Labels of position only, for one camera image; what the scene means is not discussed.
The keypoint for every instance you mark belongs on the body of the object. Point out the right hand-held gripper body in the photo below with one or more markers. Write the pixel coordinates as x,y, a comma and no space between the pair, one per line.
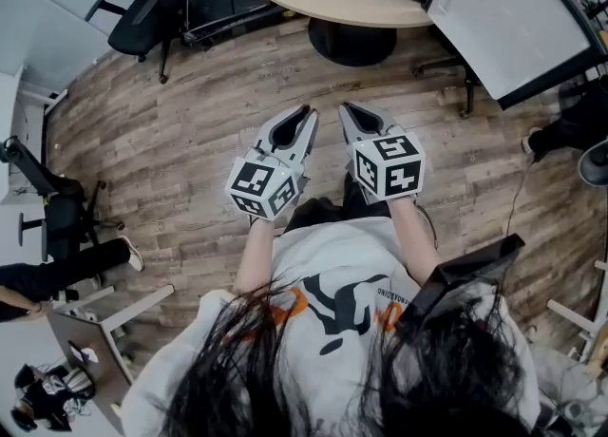
389,166

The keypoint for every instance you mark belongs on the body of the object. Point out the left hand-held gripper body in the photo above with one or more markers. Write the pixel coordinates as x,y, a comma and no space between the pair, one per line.
259,183

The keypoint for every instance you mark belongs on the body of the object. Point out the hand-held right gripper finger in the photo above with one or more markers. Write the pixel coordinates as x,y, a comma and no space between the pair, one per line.
351,128
385,124

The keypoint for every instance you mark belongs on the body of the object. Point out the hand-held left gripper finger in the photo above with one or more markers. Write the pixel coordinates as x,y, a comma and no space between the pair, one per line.
268,128
306,140

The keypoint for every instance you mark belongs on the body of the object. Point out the black mini fridge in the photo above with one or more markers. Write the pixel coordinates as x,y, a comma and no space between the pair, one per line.
513,22

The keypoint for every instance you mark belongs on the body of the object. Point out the person's left forearm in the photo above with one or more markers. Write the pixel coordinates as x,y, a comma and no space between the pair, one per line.
254,254

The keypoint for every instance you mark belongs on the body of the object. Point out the person's right forearm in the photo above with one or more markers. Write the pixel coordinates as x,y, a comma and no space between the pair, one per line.
413,240

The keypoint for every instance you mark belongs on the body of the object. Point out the person's black trousers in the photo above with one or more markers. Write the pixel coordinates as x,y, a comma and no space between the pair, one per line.
323,212

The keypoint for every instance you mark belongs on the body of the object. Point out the person's white printed shirt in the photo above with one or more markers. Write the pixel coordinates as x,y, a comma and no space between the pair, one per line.
332,254

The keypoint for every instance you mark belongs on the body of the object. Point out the round beige table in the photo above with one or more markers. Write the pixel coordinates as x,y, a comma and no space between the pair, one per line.
332,3

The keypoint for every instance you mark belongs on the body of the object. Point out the black head-mounted device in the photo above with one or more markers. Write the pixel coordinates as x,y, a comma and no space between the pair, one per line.
465,273

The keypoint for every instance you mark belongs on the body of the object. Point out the black walking pad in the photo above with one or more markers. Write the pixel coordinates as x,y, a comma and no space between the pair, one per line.
228,3

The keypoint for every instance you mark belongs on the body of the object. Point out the black office chair with headrest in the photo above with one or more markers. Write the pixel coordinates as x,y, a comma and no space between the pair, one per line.
138,22
62,212

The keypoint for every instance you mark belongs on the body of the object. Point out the brown desk with white legs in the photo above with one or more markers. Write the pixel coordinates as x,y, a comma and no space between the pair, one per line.
95,335

